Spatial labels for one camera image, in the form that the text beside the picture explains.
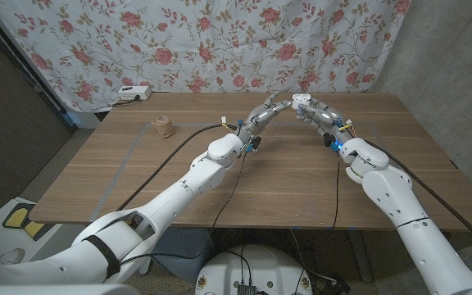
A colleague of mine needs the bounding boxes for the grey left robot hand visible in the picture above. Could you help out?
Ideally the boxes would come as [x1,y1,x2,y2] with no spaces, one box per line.
[235,92,293,143]

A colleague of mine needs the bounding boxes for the white power strip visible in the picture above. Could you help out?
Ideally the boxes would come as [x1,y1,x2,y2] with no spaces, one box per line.
[117,84,153,102]

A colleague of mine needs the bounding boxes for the grey table leg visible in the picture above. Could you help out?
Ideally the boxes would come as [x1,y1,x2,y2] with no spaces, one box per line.
[348,229,374,283]

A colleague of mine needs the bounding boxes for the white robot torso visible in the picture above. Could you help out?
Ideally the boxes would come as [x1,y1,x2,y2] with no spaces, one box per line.
[193,244,314,295]

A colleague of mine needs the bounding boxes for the white yellow black floor mat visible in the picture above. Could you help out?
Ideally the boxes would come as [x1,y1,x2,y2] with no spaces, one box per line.
[0,197,63,247]

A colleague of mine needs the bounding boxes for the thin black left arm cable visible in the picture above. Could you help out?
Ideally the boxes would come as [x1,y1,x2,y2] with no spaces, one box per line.
[119,151,248,266]

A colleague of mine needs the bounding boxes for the white AirPods case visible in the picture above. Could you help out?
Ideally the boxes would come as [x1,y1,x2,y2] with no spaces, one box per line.
[292,93,312,108]

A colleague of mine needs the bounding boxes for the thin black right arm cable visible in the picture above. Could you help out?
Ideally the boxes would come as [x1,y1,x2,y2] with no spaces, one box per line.
[330,153,342,230]

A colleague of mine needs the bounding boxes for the tan thread spool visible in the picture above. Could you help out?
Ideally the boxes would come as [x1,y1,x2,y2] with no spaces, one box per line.
[154,116,176,139]

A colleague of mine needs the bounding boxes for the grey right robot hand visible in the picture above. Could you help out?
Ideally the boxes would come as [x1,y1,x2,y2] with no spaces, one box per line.
[295,98,356,145]

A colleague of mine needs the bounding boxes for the black power adapter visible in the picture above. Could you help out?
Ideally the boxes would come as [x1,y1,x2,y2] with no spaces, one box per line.
[321,275,352,295]

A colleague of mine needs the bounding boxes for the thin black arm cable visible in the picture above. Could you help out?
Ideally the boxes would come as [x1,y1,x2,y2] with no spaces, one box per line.
[119,151,248,266]
[330,153,342,230]

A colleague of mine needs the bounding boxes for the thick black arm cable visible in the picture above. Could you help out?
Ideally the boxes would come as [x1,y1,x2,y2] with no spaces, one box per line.
[116,123,237,212]
[361,137,472,257]

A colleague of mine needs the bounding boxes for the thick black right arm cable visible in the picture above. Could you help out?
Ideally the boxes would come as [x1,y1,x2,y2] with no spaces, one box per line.
[361,137,472,257]

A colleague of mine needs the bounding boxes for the floral backdrop cloth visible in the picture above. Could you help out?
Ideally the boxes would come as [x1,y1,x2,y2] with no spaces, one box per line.
[0,0,412,114]

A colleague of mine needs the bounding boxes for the blue-grey bin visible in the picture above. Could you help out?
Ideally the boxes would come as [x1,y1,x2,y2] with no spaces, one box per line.
[149,226,216,283]

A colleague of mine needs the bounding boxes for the black frame bar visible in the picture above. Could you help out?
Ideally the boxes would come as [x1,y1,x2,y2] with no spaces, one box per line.
[0,0,77,132]

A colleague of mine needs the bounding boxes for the white grey shoe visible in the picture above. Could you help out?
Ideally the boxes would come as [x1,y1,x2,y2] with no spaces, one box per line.
[0,247,26,266]

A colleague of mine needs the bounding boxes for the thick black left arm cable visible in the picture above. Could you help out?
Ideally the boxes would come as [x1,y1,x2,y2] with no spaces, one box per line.
[116,123,237,212]

